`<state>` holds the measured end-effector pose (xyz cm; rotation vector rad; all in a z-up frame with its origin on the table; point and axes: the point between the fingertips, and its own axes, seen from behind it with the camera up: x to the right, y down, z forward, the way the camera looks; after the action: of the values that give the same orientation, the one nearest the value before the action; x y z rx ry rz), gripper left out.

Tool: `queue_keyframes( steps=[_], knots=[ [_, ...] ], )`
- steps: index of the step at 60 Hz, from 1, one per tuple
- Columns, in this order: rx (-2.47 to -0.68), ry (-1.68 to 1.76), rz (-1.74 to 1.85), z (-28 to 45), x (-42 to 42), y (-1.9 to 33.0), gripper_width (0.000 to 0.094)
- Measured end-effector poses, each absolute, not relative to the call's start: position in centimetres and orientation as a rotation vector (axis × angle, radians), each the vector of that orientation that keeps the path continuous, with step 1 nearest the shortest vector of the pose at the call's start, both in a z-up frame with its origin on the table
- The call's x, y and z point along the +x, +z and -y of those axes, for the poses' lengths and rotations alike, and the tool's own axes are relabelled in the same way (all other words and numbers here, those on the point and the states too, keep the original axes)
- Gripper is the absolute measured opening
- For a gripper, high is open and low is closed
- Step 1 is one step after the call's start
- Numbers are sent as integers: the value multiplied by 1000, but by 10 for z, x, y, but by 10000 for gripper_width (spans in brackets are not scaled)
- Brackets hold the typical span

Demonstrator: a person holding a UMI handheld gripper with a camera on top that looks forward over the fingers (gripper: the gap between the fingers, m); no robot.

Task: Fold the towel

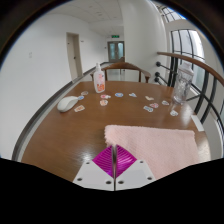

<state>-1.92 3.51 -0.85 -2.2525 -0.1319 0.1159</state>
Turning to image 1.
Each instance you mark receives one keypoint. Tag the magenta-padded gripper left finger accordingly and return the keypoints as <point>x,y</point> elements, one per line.
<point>90,175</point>

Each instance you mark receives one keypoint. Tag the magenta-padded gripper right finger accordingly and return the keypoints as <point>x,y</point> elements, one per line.
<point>138,175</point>

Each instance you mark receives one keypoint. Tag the pink towel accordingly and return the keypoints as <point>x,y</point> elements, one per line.
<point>160,146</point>

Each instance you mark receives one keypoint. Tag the small colourful sticker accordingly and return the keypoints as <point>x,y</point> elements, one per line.
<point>84,93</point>
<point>148,108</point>
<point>173,113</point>
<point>154,105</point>
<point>105,96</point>
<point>149,98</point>
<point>79,108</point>
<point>103,102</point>
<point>132,95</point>
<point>165,102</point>
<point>81,97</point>
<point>119,94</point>

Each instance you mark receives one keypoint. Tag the white computer mouse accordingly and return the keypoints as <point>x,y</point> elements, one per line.
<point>67,103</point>

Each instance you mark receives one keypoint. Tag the white paper card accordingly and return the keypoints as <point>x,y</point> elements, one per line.
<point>197,123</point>

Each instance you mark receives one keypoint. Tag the clear plastic shaker bottle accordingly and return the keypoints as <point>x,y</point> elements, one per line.
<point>182,85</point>

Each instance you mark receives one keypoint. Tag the wooden armchair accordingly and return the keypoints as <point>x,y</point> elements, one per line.
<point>125,66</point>

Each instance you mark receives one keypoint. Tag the beige side door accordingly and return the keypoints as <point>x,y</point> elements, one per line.
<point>73,56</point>

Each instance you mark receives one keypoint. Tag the wooden handrail with black bars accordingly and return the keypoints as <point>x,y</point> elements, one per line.
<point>186,59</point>

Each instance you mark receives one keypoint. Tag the grey glazed double door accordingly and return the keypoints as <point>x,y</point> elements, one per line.
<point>116,51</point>

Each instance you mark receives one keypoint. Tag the green exit sign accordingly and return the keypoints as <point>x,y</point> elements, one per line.
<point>115,36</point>

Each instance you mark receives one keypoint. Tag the black framed window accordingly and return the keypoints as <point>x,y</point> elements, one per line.
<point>196,43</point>

